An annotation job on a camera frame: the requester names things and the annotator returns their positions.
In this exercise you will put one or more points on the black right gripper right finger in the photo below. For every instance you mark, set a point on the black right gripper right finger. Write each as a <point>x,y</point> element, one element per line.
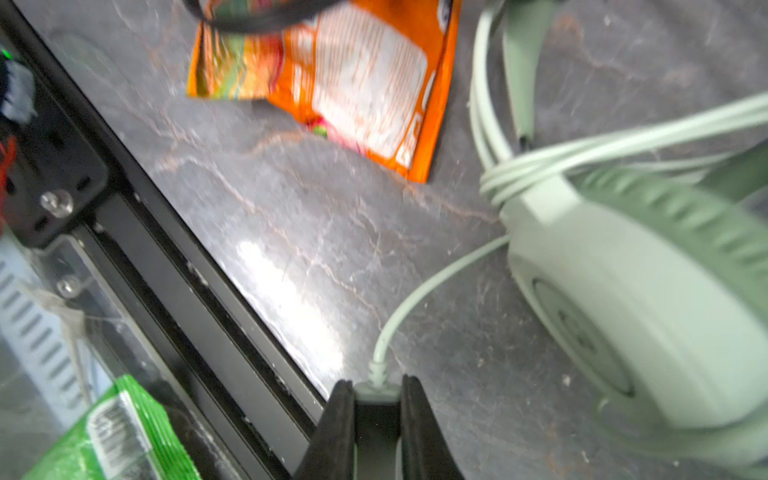
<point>425,453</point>

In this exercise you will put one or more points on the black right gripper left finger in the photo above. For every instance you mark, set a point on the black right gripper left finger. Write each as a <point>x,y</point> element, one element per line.
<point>331,451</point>

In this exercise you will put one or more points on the mint green headphones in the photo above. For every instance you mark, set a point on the mint green headphones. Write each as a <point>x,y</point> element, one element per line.
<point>650,276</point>

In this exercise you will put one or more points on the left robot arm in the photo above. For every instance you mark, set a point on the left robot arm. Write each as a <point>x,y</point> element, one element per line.
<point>266,21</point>

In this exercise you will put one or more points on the green chips bag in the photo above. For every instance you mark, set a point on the green chips bag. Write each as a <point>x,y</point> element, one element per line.
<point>126,434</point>

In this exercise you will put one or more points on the orange snack packet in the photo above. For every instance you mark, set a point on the orange snack packet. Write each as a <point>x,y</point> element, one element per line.
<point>373,76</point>

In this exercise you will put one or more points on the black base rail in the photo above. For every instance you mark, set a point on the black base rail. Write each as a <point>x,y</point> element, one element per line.
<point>227,362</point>

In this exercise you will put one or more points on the white slotted cable duct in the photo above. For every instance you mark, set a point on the white slotted cable duct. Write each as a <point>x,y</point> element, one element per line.
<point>35,338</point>

